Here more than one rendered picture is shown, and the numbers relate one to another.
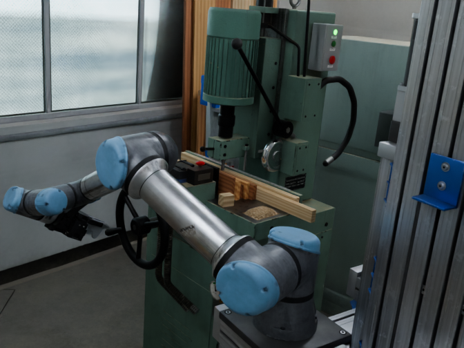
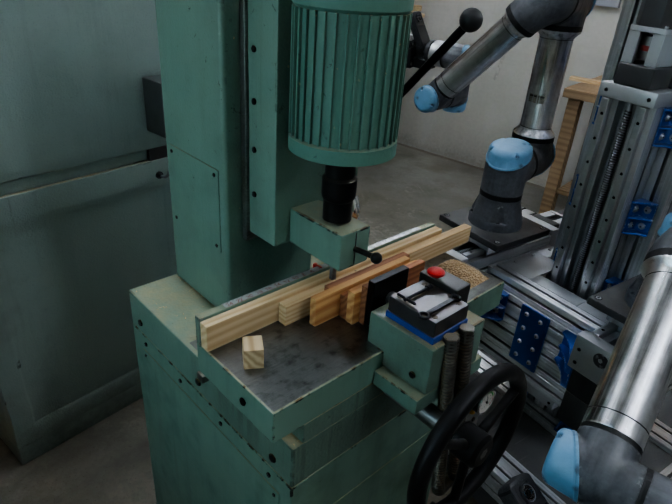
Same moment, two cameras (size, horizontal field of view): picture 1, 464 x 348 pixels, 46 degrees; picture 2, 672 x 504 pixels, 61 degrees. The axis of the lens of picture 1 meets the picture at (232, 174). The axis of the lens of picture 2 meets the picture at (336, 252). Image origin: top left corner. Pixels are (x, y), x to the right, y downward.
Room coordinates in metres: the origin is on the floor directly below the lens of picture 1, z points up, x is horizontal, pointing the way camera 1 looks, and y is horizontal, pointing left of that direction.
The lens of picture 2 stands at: (1.87, 0.93, 1.50)
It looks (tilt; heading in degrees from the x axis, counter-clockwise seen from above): 29 degrees down; 269
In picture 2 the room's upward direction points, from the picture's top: 4 degrees clockwise
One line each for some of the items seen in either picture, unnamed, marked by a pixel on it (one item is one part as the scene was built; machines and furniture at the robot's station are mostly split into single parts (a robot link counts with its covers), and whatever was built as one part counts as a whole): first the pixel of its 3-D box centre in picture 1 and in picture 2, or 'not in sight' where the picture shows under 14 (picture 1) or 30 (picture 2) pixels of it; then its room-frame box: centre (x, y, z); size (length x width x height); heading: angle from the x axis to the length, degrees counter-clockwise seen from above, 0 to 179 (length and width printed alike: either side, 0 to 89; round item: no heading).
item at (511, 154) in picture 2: not in sight; (507, 166); (1.40, -0.56, 0.98); 0.13 x 0.12 x 0.14; 50
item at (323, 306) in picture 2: (223, 180); (362, 288); (1.80, 0.03, 0.93); 0.25 x 0.01 x 0.06; 44
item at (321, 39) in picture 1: (325, 47); not in sight; (1.98, -0.29, 1.40); 0.10 x 0.06 x 0.16; 134
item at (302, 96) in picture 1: (302, 98); not in sight; (1.90, -0.23, 1.23); 0.09 x 0.08 x 0.15; 134
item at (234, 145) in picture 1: (228, 148); (328, 237); (1.87, 0.02, 1.03); 0.14 x 0.07 x 0.09; 134
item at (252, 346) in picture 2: not in sight; (252, 352); (1.98, 0.22, 0.92); 0.04 x 0.03 x 0.04; 103
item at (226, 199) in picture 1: (226, 199); not in sight; (1.64, 0.01, 0.92); 0.04 x 0.03 x 0.04; 124
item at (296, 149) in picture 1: (291, 155); not in sight; (1.88, -0.21, 1.02); 0.09 x 0.07 x 0.12; 44
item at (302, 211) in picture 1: (251, 190); (387, 267); (1.75, -0.07, 0.92); 0.54 x 0.02 x 0.04; 44
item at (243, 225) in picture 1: (205, 199); (385, 333); (1.76, 0.08, 0.87); 0.61 x 0.30 x 0.06; 44
